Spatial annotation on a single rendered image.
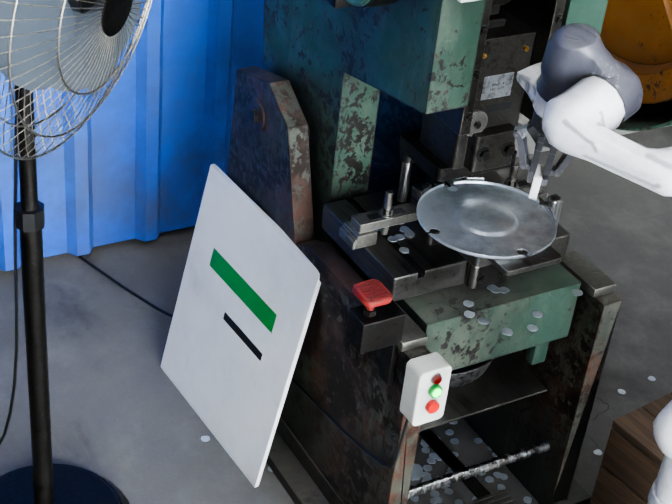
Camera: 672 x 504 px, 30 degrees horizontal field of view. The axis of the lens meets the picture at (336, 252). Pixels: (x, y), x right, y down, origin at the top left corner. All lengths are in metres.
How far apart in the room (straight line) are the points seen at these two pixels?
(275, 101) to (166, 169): 1.02
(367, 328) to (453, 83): 0.49
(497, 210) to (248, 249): 0.64
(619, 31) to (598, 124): 0.75
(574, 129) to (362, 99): 0.75
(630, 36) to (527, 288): 0.57
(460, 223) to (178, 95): 1.29
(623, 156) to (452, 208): 0.69
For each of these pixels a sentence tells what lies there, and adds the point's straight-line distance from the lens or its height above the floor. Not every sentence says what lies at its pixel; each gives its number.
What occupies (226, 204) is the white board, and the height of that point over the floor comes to 0.54.
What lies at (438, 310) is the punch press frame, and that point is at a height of 0.65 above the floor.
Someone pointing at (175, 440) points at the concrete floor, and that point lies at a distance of 3.13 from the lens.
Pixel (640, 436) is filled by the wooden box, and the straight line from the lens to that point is 2.82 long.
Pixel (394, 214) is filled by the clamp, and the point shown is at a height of 0.76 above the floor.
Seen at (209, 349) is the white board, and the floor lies 0.18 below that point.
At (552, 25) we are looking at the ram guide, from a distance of 2.46.
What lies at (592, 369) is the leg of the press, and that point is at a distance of 2.82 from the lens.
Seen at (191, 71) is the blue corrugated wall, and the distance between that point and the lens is 3.59.
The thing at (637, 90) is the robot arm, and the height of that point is 1.27.
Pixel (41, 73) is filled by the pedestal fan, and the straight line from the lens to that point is 2.05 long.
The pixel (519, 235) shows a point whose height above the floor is 0.78.
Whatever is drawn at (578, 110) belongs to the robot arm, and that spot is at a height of 1.25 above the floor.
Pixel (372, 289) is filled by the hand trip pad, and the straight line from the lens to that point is 2.37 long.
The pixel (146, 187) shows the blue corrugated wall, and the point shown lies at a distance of 3.68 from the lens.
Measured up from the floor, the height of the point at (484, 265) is 0.71.
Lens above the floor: 2.13
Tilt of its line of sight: 34 degrees down
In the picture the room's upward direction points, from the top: 6 degrees clockwise
